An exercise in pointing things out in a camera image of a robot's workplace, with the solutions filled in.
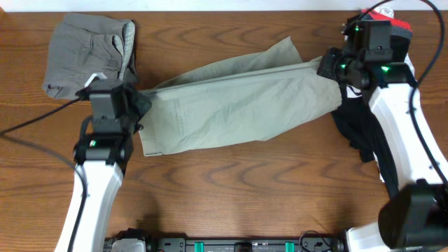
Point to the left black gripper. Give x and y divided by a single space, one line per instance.
132 97

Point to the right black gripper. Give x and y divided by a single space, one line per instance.
327 68

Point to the khaki shorts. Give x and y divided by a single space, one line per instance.
247 98

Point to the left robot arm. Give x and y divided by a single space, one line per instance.
101 154

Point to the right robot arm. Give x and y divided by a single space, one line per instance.
381 116

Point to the black garment with logo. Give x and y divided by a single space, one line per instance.
360 127

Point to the folded grey shorts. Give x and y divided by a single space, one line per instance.
82 45

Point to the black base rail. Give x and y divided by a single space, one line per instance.
137 240

